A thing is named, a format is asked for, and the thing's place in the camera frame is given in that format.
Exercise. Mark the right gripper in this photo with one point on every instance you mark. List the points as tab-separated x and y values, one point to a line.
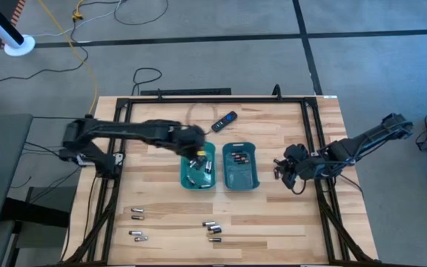
305	168

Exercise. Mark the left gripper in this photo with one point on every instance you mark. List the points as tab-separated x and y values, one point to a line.
191	138

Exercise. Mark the green teal plastic bin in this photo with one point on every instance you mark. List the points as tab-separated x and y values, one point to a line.
198	176

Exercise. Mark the blue teal plastic bin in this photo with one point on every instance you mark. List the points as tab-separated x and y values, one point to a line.
241	178

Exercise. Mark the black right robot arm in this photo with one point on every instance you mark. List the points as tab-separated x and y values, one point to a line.
365	142

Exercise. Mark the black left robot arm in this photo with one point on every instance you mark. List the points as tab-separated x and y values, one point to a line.
132	130

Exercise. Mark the black remote control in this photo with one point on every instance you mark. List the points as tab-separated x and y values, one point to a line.
224	121

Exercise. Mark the black power strip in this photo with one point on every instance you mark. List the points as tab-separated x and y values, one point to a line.
184	91

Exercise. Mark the grey desk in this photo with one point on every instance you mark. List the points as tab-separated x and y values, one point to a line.
2	167

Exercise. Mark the white pole with round base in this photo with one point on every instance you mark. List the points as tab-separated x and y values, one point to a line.
20	47

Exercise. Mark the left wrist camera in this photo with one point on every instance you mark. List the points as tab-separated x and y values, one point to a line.
199	152

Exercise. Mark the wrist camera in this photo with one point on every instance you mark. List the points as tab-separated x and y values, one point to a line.
288	181
199	152

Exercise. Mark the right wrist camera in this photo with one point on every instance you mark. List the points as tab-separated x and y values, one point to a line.
288	181

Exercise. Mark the black aluminium table frame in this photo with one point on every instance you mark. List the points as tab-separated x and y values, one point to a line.
217	100

